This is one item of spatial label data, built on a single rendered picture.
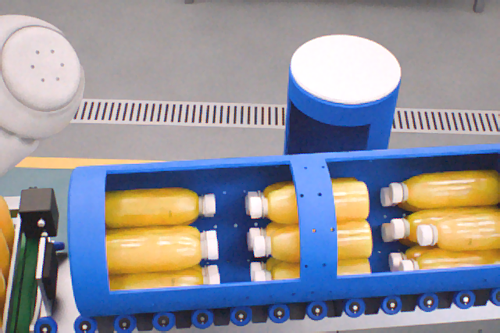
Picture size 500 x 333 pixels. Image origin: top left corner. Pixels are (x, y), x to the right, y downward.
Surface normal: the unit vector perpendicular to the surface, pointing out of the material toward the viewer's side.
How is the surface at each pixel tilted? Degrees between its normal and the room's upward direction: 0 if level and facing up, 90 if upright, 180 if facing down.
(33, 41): 55
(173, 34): 0
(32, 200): 0
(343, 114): 90
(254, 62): 0
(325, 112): 90
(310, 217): 34
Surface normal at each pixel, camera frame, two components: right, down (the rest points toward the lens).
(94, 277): 0.11, 0.39
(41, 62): 0.64, -0.13
